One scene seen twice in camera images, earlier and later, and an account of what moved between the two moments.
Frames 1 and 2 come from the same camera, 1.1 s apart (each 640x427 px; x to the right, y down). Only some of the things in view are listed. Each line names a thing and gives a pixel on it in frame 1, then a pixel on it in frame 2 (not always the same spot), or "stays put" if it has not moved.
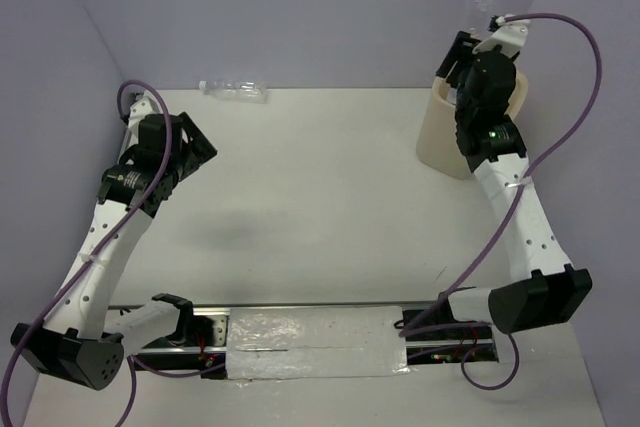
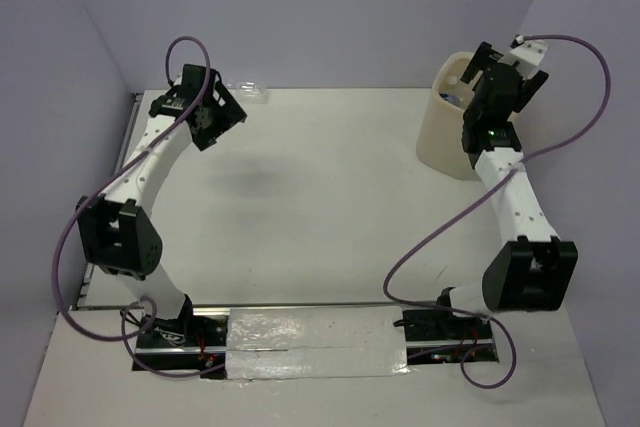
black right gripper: (460, 50) -> (482, 58)
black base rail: (203, 350) stays put
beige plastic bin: (439, 152) stays put
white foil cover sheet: (321, 341) stays put
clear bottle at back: (236, 90) stays put
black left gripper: (199, 150) -> (231, 115)
